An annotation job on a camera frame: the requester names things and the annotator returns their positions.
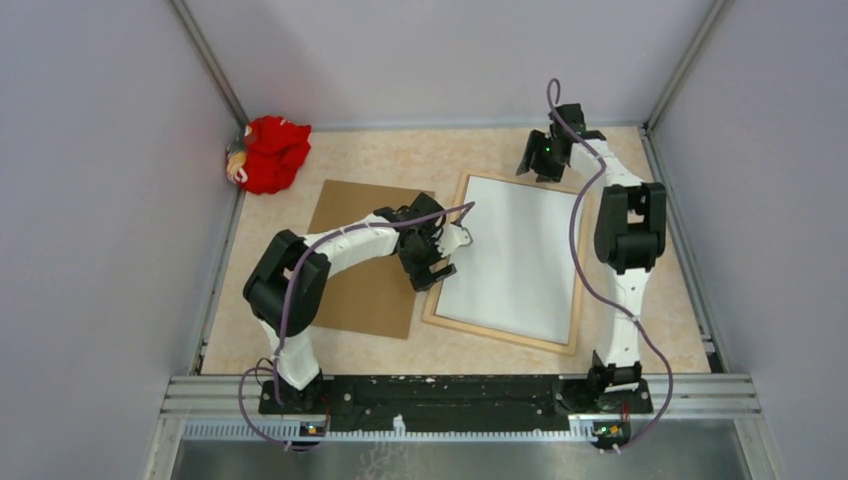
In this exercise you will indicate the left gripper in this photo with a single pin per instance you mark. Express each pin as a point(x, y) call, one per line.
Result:
point(420, 275)

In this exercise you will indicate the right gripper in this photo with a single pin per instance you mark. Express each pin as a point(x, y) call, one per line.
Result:
point(536, 142)

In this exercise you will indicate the wooden picture frame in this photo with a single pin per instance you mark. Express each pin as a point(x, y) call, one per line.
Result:
point(503, 341)

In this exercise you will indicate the printed photo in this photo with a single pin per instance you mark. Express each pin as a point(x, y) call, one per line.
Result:
point(513, 258)

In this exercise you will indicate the brown backing board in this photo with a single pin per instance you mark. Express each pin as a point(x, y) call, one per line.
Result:
point(374, 298)

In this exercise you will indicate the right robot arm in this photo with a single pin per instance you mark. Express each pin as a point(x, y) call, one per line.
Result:
point(629, 238)

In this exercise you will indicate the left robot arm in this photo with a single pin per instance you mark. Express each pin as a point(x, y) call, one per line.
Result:
point(285, 289)

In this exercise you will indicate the red cloth doll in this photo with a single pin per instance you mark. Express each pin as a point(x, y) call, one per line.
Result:
point(267, 154)

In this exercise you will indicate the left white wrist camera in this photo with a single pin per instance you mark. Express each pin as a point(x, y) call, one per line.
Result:
point(452, 238)

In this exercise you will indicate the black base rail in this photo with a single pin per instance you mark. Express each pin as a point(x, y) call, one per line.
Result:
point(450, 403)

